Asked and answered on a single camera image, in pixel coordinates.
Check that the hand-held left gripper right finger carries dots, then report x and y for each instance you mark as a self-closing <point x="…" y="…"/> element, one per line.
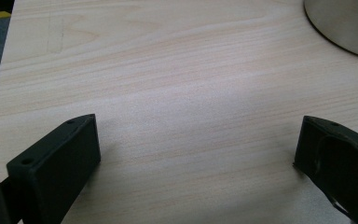
<point x="345" y="168"/>

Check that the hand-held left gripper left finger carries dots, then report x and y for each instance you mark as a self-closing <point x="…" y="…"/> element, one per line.
<point x="59" y="168"/>

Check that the steel tumbler with lid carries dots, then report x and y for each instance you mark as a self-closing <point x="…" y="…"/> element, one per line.
<point x="348" y="21"/>

